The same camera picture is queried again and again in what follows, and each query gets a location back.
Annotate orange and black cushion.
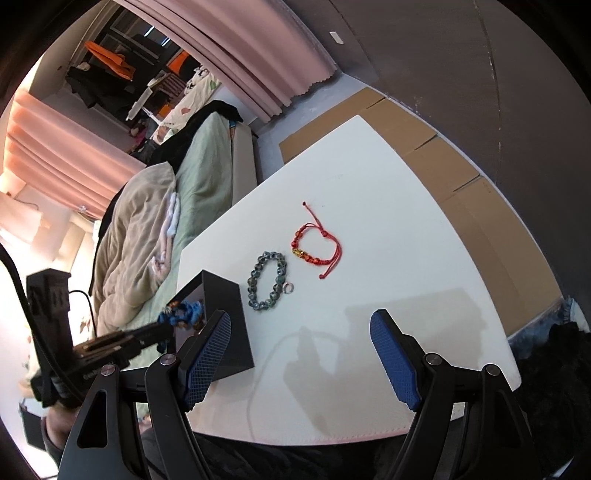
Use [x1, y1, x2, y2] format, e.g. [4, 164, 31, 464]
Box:
[166, 51, 204, 77]

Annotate black hanging garment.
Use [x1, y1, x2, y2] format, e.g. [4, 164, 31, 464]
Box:
[67, 53, 139, 109]

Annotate dark cloth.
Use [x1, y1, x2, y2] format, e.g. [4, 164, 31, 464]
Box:
[185, 431, 407, 480]

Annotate white side table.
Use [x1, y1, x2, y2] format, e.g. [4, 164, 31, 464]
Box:
[178, 114, 522, 448]

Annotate light blue cloth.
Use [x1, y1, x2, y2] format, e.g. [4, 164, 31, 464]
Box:
[508, 295, 580, 352]

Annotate small white cloth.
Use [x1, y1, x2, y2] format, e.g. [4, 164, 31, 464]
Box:
[159, 191, 182, 237]

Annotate blue bead bracelet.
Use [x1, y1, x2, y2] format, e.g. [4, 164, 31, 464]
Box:
[157, 299, 206, 332]

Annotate person's left hand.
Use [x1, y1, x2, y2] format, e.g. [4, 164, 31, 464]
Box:
[41, 406, 77, 462]

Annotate black fuzzy cloth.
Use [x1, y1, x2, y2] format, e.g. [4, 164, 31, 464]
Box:
[510, 320, 591, 480]

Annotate orange hanging garment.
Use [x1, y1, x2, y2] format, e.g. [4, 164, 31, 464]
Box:
[84, 41, 136, 79]

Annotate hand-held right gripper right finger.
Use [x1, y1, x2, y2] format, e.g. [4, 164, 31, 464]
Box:
[369, 308, 536, 480]

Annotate white folding table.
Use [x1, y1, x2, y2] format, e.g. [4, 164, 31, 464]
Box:
[126, 76, 167, 123]

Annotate grey-green bead bracelet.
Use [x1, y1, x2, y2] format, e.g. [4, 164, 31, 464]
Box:
[247, 250, 288, 311]

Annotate bed with green sheet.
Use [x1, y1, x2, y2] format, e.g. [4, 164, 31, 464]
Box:
[161, 111, 259, 287]

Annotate red string bead bracelet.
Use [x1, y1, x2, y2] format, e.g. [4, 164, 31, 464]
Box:
[290, 200, 345, 279]

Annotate beige blanket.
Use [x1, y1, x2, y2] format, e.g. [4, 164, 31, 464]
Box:
[90, 161, 178, 328]

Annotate white printed duvet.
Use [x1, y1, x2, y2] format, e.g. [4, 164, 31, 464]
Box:
[152, 67, 222, 144]

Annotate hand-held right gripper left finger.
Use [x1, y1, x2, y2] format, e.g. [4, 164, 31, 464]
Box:
[58, 309, 232, 480]

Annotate flattened cardboard sheet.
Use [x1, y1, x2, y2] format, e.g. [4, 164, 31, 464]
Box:
[278, 87, 565, 337]

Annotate beige headboard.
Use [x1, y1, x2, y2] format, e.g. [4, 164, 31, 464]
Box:
[0, 185, 51, 245]

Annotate black gift box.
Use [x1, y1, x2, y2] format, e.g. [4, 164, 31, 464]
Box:
[173, 270, 256, 381]

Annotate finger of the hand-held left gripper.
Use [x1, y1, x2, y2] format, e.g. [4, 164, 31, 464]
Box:
[137, 339, 171, 357]
[131, 320, 172, 341]

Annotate black cable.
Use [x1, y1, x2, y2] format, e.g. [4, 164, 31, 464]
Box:
[0, 242, 56, 384]

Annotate wooden stool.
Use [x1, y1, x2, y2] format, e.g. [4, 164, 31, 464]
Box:
[159, 74, 185, 100]

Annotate pink curtain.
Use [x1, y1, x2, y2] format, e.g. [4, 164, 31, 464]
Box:
[115, 0, 340, 125]
[0, 88, 148, 222]

